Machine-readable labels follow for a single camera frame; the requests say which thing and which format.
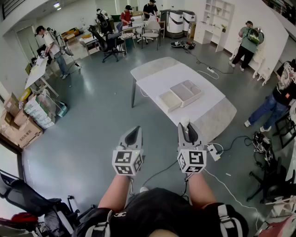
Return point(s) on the white ornate furniture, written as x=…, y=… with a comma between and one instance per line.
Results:
x=260, y=60

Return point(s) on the white black machine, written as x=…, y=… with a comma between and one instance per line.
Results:
x=189, y=19
x=173, y=23

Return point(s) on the clear plastic bag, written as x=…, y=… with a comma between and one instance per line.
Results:
x=47, y=103

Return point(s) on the pile of cardboard boxes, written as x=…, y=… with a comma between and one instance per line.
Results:
x=25, y=129

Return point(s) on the red object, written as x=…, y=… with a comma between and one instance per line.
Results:
x=24, y=217

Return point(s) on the black floor equipment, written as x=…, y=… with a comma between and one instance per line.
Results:
x=182, y=44

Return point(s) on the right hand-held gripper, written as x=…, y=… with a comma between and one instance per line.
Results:
x=193, y=159

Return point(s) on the patterned seat chair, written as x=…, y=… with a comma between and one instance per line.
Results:
x=127, y=35

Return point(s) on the person's left forearm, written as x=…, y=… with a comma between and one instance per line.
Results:
x=115, y=192

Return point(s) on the black frame chair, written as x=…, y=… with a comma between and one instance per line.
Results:
x=285, y=129

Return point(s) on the cream box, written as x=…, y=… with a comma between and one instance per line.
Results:
x=170, y=101

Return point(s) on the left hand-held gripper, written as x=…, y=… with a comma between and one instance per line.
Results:
x=125, y=160

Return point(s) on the white table mat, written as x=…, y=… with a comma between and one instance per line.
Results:
x=166, y=78

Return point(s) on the black mesh office chair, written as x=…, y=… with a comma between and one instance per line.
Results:
x=30, y=201

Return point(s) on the person's black clothing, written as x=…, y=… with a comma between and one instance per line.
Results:
x=162, y=213

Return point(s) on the black chair base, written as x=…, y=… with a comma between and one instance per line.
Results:
x=270, y=185

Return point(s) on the grey padded chair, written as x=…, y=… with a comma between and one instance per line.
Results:
x=151, y=34

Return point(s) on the white power strip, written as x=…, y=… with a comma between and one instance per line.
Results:
x=210, y=68
x=213, y=151

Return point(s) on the teal bin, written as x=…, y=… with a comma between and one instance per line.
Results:
x=62, y=110

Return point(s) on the black white backpack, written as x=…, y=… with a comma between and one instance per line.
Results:
x=262, y=143

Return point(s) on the person's right forearm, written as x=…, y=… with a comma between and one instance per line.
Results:
x=201, y=189

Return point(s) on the white shelf unit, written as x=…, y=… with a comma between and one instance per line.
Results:
x=213, y=25

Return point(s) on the marble top table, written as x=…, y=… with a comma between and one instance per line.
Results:
x=152, y=66

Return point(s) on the grey divided box lid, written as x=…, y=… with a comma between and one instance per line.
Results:
x=185, y=91

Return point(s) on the person's white shoe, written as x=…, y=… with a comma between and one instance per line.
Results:
x=143, y=189

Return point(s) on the white folding table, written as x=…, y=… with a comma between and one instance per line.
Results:
x=37, y=72

